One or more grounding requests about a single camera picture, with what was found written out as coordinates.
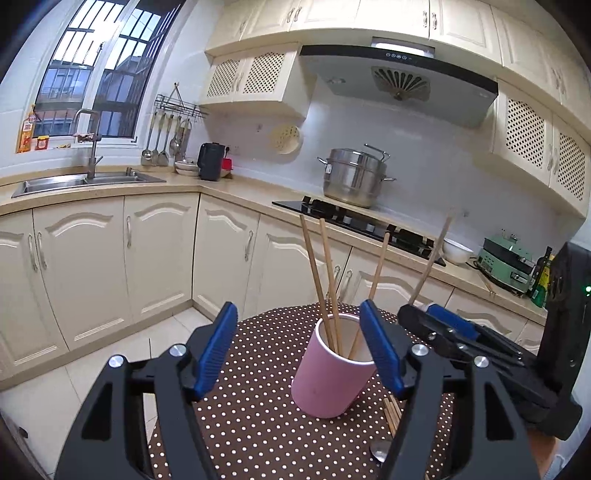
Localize hanging spatula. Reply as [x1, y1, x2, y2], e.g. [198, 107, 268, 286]
[159, 115, 171, 167]

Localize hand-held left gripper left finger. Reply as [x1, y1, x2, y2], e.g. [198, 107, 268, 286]
[55, 301, 239, 480]

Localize black gas stove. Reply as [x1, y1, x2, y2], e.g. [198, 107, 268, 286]
[272, 196, 448, 268]

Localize round yellow trivet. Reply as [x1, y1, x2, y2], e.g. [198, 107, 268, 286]
[270, 124, 304, 156]

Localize metal faucet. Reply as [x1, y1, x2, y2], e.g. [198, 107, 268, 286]
[71, 109, 105, 180]

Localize steel steamer pot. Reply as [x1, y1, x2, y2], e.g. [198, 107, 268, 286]
[317, 144, 397, 209]

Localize brown polka dot tablecloth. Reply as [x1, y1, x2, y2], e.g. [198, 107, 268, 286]
[148, 302, 458, 480]

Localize green bottle yellow cap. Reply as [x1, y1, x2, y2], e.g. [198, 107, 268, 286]
[531, 263, 553, 308]

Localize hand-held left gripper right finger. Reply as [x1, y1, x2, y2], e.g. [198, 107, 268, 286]
[359, 299, 541, 480]

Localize black kettle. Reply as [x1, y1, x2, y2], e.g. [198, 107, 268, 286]
[198, 142, 226, 182]

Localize green electric cooker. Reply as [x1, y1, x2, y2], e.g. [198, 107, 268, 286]
[475, 233, 539, 294]

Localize hanging ladle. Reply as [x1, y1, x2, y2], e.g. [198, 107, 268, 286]
[141, 113, 156, 161]

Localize steel sink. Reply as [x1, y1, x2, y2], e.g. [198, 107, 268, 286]
[11, 168, 167, 199]

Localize single wooden chopstick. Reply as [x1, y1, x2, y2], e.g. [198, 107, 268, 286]
[347, 232, 391, 360]
[318, 218, 345, 357]
[409, 210, 456, 306]

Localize lattice door wall cabinet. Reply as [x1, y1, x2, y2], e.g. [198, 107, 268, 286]
[478, 78, 591, 219]
[199, 42, 315, 119]

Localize hanging metal spoon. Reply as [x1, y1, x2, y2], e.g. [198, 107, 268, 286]
[168, 117, 184, 156]

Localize white bowl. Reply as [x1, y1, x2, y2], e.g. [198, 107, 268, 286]
[442, 239, 476, 265]

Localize range hood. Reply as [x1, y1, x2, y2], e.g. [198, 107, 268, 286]
[299, 37, 500, 130]

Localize bundle of wooden chopsticks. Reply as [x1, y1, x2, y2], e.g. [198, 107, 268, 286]
[382, 392, 408, 437]

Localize hanging slotted turner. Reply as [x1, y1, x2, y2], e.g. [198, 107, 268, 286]
[151, 113, 162, 165]

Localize pink utensil holder cup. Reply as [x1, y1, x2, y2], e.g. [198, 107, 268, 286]
[291, 313, 378, 419]

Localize cream upper wall cabinets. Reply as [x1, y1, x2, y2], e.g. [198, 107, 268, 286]
[205, 0, 591, 112]

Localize barred window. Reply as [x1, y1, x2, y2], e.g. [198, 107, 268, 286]
[32, 0, 186, 140]

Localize cream lower cabinets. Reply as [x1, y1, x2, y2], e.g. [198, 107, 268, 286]
[0, 191, 550, 393]

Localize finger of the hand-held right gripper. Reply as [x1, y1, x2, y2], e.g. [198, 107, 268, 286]
[426, 304, 526, 366]
[397, 303, 523, 385]

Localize wire utensil rack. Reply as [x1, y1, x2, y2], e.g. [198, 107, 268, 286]
[154, 83, 209, 119]

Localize orange bottle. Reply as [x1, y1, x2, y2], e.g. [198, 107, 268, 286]
[17, 105, 37, 153]

